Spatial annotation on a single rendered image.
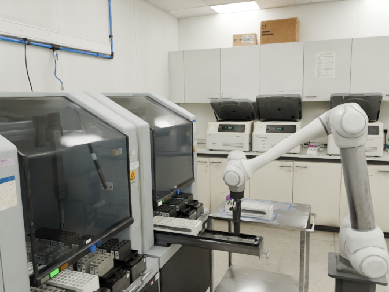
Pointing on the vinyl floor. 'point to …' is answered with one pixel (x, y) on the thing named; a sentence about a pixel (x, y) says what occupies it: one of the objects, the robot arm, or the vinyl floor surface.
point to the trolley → (232, 275)
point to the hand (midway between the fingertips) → (237, 226)
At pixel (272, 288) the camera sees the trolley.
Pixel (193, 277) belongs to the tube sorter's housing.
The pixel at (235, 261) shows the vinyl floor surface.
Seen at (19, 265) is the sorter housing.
